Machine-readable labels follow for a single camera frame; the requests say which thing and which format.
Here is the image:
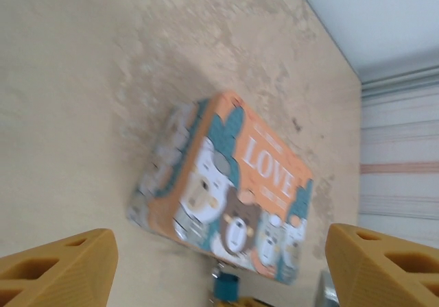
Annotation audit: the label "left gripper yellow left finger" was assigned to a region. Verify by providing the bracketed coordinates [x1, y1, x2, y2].
[0, 227, 119, 307]

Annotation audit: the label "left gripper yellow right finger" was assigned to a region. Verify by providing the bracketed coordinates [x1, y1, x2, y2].
[324, 222, 439, 307]

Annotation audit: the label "teal padlock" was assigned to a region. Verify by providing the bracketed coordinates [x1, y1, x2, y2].
[209, 262, 241, 304]

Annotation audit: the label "orange LOVE bear tin box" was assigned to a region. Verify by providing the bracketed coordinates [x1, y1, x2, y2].
[126, 90, 315, 282]

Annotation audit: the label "aluminium corner post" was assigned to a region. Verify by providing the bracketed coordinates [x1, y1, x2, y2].
[359, 65, 439, 94]

